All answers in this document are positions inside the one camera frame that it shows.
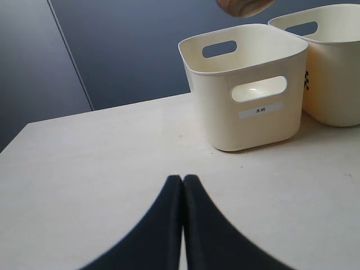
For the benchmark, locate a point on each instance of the brown wooden cup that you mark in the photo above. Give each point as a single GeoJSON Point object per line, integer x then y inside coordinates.
{"type": "Point", "coordinates": [243, 8]}

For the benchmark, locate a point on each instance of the middle cream plastic bin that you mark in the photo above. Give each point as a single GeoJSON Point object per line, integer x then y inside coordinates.
{"type": "Point", "coordinates": [331, 87]}

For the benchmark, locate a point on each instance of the left cream plastic bin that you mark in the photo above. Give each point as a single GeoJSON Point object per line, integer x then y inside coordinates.
{"type": "Point", "coordinates": [248, 83]}

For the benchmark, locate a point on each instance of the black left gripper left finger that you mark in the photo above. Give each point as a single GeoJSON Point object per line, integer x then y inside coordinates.
{"type": "Point", "coordinates": [155, 241]}

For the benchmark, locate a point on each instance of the cream plastic bin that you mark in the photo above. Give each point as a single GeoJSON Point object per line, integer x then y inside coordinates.
{"type": "Point", "coordinates": [331, 87]}
{"type": "Point", "coordinates": [248, 83]}

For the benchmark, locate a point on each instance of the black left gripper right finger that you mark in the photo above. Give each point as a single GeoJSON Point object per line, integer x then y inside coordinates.
{"type": "Point", "coordinates": [212, 242]}

